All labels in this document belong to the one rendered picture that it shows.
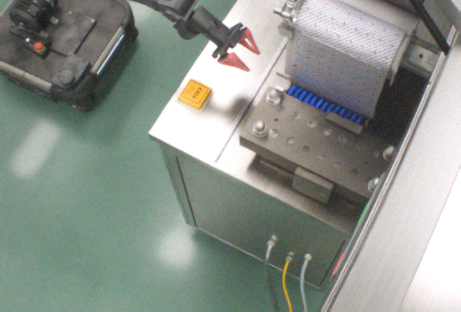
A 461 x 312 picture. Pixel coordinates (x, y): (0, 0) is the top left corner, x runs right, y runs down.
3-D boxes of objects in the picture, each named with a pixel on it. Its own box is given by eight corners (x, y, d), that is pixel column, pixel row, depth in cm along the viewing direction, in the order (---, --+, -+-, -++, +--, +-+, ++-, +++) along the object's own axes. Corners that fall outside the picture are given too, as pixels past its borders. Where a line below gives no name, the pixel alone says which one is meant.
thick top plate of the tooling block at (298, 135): (267, 96, 167) (268, 85, 161) (402, 160, 158) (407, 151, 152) (239, 145, 161) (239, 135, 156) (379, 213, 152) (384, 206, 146)
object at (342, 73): (291, 69, 157) (295, 28, 141) (374, 109, 152) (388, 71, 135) (290, 71, 157) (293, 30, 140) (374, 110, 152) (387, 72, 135)
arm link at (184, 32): (166, 11, 152) (183, -15, 155) (151, 24, 162) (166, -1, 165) (204, 38, 156) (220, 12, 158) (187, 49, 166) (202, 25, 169)
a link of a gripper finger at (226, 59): (239, 80, 164) (211, 58, 162) (251, 59, 167) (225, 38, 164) (251, 75, 158) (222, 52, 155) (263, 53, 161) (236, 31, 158)
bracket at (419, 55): (414, 48, 136) (416, 43, 135) (436, 58, 135) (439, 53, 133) (407, 63, 135) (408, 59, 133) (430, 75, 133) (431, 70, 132)
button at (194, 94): (191, 81, 178) (190, 77, 175) (212, 91, 176) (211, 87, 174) (178, 100, 175) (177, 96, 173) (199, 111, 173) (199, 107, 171)
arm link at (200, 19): (189, 16, 153) (202, 0, 155) (179, 24, 159) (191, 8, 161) (211, 33, 155) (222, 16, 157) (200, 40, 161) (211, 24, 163)
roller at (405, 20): (327, -4, 163) (332, -32, 152) (414, 34, 157) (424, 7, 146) (309, 28, 158) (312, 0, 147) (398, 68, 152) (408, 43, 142)
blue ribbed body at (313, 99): (292, 87, 163) (293, 81, 160) (365, 122, 158) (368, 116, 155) (286, 97, 162) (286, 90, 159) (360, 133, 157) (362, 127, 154)
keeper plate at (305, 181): (295, 181, 163) (298, 165, 153) (328, 197, 161) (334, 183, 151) (291, 189, 162) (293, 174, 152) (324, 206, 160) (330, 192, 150)
